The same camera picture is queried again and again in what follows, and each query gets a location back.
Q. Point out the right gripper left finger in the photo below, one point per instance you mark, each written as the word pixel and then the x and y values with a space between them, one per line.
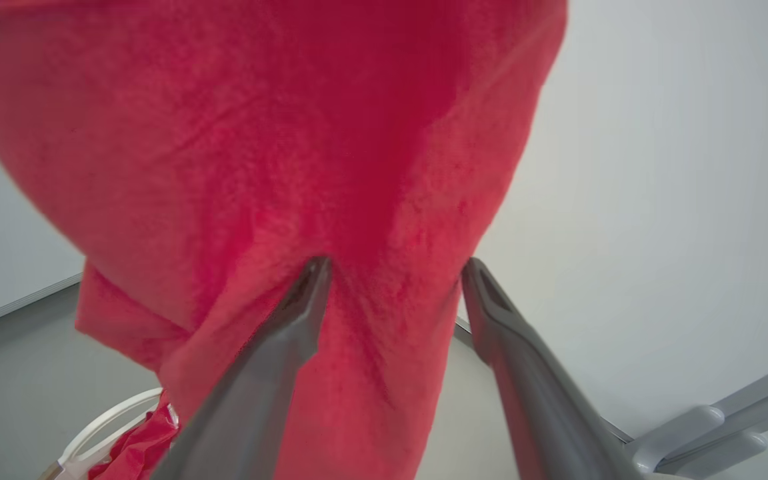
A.
pixel 257 386

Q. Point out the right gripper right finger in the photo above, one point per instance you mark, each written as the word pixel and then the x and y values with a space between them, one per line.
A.
pixel 537 393

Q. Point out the red fleece garment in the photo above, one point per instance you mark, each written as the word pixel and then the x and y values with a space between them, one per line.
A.
pixel 257 166

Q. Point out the white laundry basket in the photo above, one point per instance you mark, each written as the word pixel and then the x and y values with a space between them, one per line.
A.
pixel 100 423

